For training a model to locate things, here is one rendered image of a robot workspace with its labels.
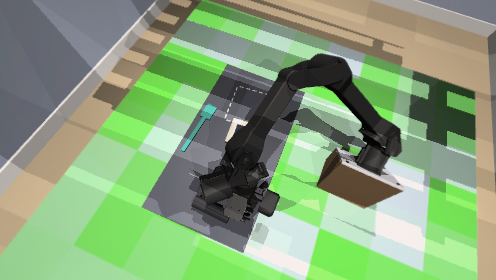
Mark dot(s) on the cream square tile with dark centre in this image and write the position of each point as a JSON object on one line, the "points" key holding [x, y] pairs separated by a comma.
{"points": [[235, 126]]}

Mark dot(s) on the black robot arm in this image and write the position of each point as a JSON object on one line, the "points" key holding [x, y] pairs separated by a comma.
{"points": [[245, 147]]}

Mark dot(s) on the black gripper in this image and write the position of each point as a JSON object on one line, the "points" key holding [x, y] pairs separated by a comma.
{"points": [[268, 202]]}

